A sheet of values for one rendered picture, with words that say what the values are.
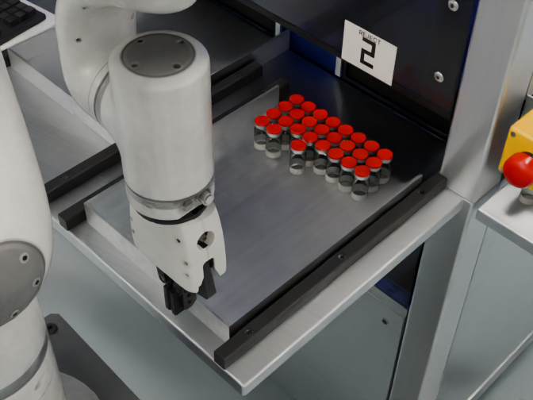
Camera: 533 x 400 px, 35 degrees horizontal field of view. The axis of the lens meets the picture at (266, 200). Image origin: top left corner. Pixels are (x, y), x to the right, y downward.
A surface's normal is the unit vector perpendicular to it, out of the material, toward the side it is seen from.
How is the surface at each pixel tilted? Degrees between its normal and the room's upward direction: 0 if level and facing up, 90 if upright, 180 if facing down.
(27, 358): 89
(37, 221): 73
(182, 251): 88
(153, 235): 91
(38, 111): 0
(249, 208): 0
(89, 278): 0
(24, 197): 67
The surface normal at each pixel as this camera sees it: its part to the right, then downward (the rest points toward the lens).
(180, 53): 0.04, -0.70
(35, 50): 0.71, 0.51
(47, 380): 0.97, 0.18
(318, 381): -0.70, 0.50
